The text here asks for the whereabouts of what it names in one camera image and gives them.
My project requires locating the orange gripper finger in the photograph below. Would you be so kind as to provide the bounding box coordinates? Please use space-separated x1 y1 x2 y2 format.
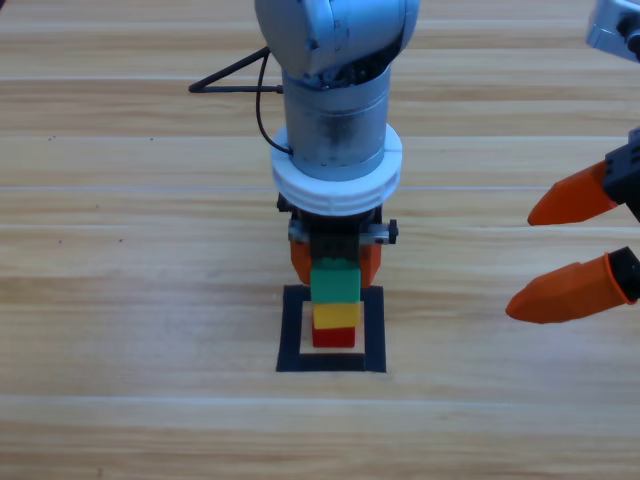
289 238 316 286
357 242 384 289
505 247 640 324
528 144 635 226

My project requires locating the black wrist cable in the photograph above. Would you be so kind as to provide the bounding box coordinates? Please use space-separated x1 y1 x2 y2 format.
188 46 296 155

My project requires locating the black tape square outline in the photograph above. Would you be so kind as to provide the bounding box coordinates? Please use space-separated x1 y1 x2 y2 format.
275 284 388 374

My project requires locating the white wrist mount ring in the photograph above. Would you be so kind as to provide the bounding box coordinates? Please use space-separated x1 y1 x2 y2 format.
271 124 404 217

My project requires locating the green wooden cube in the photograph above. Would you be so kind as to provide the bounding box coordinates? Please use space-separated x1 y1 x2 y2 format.
309 257 362 305

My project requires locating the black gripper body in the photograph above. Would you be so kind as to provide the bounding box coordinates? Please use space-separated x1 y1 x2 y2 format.
276 192 400 264
627 127 640 225

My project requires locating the red wooden cube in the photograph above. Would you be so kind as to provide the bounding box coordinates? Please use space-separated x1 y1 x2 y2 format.
312 325 357 349

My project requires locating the yellow wooden cube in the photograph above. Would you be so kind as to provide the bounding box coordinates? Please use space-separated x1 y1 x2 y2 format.
312 301 361 330

